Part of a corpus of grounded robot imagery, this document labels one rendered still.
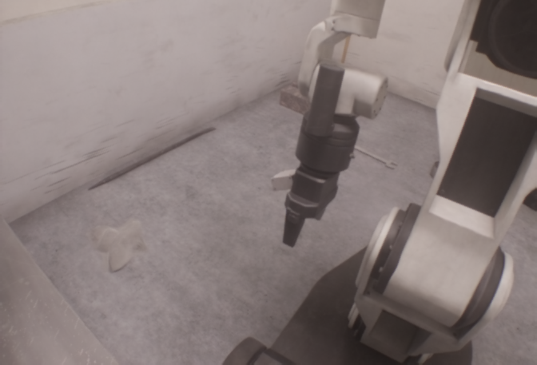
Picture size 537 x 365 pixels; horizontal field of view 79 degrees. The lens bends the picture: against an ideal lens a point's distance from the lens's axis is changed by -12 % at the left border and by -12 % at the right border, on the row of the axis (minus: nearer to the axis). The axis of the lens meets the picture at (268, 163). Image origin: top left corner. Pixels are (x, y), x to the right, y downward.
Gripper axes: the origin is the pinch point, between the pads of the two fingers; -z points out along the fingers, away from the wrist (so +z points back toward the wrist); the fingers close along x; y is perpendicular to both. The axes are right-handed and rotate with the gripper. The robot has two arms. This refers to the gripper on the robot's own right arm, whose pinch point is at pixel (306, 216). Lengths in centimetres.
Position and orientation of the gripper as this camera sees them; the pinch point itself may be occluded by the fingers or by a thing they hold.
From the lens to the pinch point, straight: 63.7
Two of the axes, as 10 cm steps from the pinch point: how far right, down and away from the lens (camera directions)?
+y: 8.4, 3.6, -4.1
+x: -5.1, 2.9, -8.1
